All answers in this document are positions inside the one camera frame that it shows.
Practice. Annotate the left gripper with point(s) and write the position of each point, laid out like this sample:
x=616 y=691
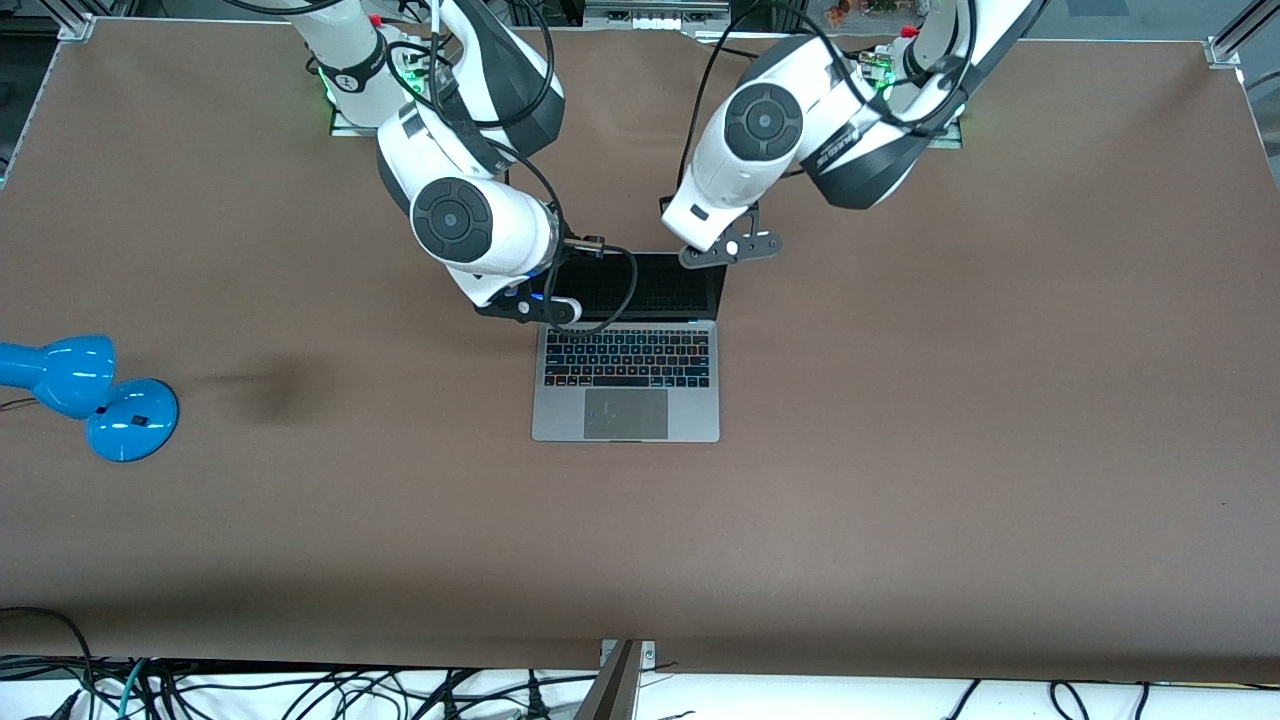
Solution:
x=665 y=202

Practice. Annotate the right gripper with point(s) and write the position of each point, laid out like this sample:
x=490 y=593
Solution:
x=563 y=266

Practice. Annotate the silver grey laptop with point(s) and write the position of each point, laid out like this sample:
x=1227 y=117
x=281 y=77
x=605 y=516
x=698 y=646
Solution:
x=625 y=415

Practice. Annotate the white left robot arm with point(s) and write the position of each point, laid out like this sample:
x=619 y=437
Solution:
x=840 y=120

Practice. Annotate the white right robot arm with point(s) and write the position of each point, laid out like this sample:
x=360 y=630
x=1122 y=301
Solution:
x=440 y=160

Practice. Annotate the grey power strip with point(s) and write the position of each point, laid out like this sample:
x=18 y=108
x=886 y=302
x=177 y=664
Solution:
x=650 y=15

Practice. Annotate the brown table mat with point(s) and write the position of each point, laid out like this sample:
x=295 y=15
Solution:
x=900 y=450

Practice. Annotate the small orange object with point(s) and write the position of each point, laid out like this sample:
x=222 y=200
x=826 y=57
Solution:
x=838 y=12

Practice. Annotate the blue desk lamp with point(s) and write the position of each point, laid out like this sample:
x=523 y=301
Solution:
x=60 y=370

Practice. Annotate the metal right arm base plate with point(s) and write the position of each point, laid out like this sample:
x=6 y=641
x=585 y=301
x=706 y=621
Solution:
x=350 y=130

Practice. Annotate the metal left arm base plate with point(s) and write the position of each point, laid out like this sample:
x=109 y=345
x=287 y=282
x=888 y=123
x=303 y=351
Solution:
x=950 y=140

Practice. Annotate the grey aluminium frame post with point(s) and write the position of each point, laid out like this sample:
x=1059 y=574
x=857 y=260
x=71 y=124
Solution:
x=612 y=695

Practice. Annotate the aluminium frame profile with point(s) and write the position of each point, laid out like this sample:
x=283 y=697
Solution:
x=75 y=20
x=1225 y=50

